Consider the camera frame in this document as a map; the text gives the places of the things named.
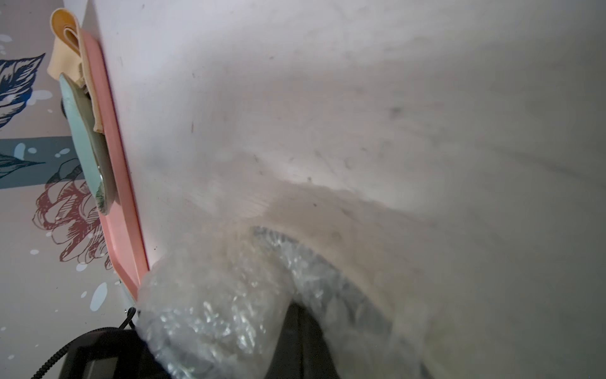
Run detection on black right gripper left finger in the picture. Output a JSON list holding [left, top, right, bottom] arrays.
[[264, 303, 303, 379]]

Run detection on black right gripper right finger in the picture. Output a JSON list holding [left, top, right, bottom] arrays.
[[302, 309, 339, 379]]

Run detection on beige patterned plate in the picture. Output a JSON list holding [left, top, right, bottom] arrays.
[[47, 8, 105, 134]]

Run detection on mint green floral plate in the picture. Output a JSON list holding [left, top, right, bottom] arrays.
[[58, 74, 117, 216]]

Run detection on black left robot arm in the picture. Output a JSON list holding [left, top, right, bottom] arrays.
[[33, 307, 170, 379]]

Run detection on pink plastic tray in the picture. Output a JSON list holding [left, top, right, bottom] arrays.
[[80, 29, 149, 299]]

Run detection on cream plate with dark spot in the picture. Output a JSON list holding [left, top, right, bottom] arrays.
[[227, 183, 477, 378]]

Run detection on stack of bubble wrap sheets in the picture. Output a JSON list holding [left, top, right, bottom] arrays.
[[134, 179, 474, 379]]

